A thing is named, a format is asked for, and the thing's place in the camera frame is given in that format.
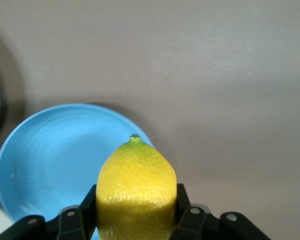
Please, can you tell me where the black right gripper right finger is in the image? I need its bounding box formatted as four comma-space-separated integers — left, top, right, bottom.
169, 183, 211, 240

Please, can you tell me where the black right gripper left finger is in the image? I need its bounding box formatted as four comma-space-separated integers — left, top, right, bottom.
56, 184, 98, 240

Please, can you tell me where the yellow lemon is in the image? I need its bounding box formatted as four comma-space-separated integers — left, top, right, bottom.
95, 133, 178, 240

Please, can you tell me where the blue plate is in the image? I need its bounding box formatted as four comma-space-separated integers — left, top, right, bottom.
0, 103, 156, 240

